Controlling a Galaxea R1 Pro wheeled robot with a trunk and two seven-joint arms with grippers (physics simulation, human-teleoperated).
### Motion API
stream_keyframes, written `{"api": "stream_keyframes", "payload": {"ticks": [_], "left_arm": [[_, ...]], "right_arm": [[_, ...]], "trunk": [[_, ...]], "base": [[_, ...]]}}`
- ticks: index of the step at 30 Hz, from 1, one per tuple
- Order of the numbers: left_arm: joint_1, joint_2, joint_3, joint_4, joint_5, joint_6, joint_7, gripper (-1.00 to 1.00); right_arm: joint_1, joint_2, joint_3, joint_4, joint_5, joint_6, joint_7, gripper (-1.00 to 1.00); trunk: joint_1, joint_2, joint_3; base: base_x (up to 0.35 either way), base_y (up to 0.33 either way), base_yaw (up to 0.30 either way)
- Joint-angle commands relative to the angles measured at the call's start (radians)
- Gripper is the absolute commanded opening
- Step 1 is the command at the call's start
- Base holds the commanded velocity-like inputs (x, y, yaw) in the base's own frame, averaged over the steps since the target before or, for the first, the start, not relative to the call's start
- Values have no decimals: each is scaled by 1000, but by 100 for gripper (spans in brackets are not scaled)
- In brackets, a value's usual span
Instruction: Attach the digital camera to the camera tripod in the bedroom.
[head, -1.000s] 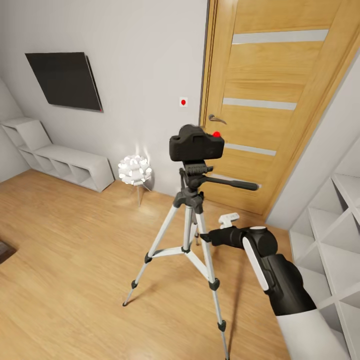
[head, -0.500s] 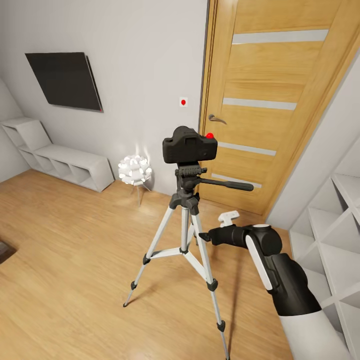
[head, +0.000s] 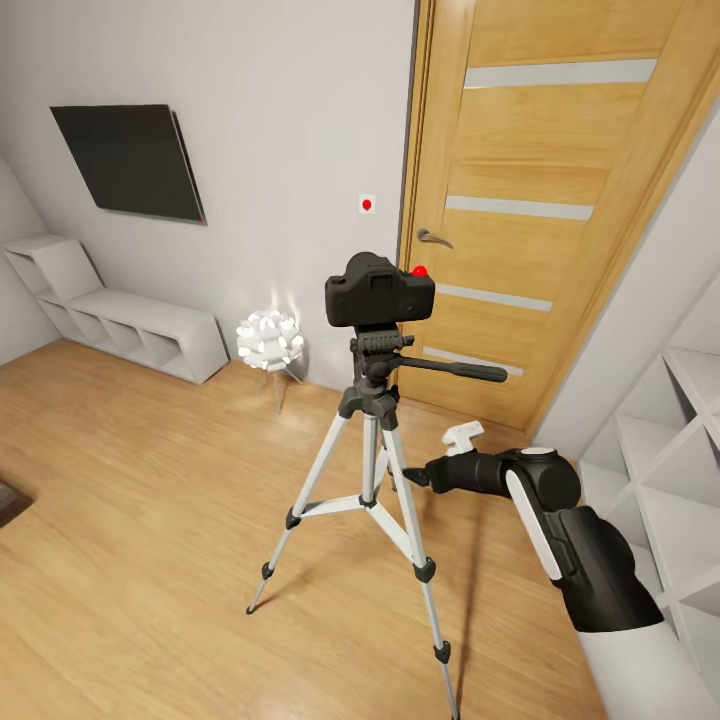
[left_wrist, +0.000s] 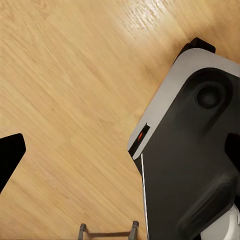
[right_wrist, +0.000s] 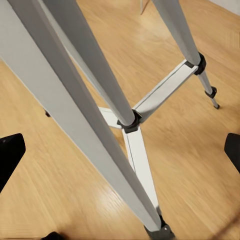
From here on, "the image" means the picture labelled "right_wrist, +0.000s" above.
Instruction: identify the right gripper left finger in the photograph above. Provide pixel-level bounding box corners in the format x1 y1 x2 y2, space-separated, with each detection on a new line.
0 133 26 193

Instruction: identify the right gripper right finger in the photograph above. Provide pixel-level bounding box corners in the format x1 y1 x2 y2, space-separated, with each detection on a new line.
224 133 240 173

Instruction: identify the camera tripod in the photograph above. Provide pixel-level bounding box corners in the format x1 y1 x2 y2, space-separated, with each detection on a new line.
0 0 220 240

